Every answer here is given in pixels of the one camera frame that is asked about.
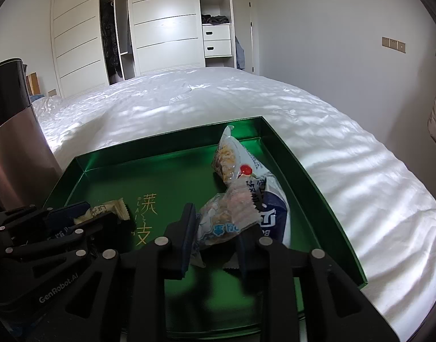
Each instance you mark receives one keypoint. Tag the white cereal snack packet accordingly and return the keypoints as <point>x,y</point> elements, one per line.
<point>228,156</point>

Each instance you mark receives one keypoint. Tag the dark hanging clothes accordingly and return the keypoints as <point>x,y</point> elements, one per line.
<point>111,42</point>

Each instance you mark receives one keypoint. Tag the blue and white milk packet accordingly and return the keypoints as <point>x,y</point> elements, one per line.
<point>275,213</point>

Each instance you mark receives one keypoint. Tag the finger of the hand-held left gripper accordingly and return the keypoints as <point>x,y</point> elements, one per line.
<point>66,212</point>
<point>71,238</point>

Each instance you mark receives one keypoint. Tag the green tray box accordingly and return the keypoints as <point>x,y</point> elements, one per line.
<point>160,171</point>

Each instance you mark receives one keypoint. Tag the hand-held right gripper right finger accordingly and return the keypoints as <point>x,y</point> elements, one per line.
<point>245,253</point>

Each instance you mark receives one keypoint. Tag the brown and black kettle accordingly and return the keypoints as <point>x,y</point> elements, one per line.
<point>18,149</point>

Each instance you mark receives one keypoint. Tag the wall switch panel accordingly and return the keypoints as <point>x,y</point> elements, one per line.
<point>393,44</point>

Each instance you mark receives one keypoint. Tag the white door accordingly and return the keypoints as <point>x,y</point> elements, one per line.
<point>254,35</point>

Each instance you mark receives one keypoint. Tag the folded dark clothes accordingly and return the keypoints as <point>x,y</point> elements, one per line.
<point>215,19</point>

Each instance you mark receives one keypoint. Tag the clear pink candy packet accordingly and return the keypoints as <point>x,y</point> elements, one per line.
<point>221,221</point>

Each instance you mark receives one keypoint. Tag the small beige snack packet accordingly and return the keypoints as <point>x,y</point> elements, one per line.
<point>111,210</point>

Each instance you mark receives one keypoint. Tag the blue hanging garment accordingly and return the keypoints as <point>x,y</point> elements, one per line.
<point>240,53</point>

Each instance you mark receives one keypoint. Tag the white wardrobe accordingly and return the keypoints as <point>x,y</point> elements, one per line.
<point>164,32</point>

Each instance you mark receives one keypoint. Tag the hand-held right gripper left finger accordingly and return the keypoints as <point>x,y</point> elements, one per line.
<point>188,235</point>

